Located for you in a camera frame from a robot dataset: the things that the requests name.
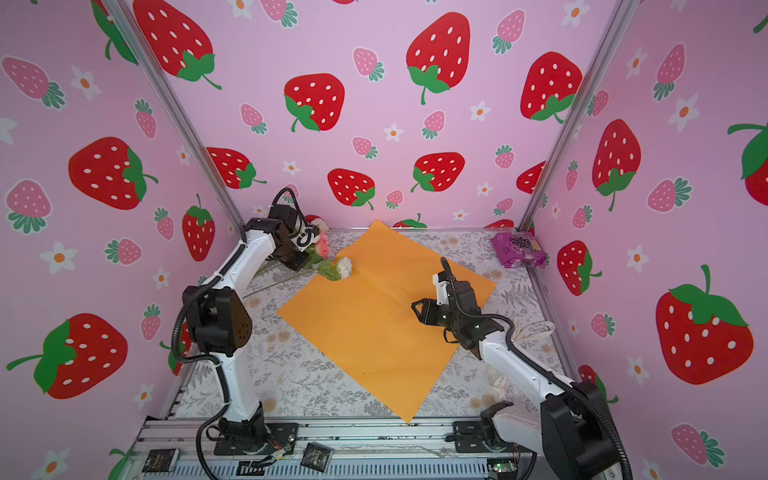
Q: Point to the aluminium corner post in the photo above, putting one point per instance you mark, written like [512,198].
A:
[125,22]
[613,35]

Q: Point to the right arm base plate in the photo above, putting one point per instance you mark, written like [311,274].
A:
[476,436]

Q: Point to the orange wrapping paper sheet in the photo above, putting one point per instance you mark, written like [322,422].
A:
[354,348]

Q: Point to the pink fake rose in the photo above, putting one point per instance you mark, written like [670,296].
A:
[316,253]

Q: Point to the black tag left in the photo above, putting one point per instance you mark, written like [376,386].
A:
[160,461]

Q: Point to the aluminium front rail frame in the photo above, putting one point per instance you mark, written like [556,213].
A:
[363,448]

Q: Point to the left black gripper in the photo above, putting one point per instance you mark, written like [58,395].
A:
[305,257]

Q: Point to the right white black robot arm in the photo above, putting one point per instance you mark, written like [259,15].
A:
[573,428]

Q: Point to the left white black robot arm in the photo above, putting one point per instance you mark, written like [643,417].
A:
[214,325]

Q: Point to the white ribbon strip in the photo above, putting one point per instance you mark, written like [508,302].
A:
[534,333]

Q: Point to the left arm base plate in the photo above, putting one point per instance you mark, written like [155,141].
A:
[239,438]

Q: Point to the black tag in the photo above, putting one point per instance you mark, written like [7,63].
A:
[316,457]
[160,461]

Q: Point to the black tag middle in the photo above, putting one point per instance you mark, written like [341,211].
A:
[316,457]

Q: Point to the purple snack packet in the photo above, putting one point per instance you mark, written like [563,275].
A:
[518,250]

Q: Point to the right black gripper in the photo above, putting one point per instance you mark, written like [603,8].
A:
[426,314]

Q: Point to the left aluminium corner post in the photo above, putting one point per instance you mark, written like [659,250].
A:
[125,22]

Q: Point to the right aluminium corner post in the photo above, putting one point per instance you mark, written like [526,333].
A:
[613,35]

